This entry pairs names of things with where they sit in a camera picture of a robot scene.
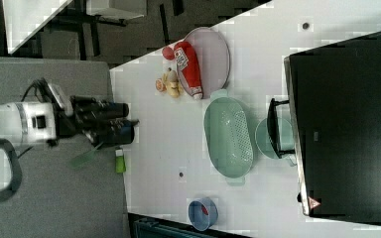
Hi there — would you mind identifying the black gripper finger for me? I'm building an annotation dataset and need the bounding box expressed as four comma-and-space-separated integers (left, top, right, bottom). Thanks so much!
110, 103, 129, 118
111, 119, 139, 145

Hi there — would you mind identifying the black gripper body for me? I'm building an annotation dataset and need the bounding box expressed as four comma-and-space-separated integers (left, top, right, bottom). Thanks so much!
48, 83, 113, 146

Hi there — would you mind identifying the green oval strainer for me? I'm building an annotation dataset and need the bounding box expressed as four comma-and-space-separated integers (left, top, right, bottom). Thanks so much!
203, 89, 254, 186

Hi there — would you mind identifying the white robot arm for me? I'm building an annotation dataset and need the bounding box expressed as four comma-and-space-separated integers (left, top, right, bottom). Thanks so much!
0, 79, 139, 148

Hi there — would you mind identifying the bright green bottle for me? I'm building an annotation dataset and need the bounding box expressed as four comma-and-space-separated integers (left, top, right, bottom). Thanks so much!
115, 149, 126, 174

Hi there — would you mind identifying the green spatula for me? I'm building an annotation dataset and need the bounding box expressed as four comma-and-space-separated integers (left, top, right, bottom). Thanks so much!
69, 144, 102, 169

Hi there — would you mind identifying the orange slice toy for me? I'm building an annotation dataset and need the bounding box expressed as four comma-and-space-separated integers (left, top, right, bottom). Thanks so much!
156, 78, 166, 92

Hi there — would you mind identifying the yellow banana toy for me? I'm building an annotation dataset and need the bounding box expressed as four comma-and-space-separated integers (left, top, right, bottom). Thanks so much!
162, 67, 183, 98

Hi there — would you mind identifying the red strawberry toy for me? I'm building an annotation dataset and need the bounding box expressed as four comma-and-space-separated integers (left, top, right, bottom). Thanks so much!
162, 47, 175, 60

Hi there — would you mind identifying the red ketchup bottle toy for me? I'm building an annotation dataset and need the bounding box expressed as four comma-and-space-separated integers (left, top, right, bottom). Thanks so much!
174, 41, 203, 99

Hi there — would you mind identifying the grey round plate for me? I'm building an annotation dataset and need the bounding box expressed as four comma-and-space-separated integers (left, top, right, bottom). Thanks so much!
185, 27, 230, 99

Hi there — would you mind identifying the green mug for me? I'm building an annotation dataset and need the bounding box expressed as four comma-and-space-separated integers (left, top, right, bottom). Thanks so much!
255, 118, 297, 167

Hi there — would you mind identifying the black toaster oven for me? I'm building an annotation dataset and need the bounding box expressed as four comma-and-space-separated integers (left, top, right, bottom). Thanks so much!
267, 31, 381, 225

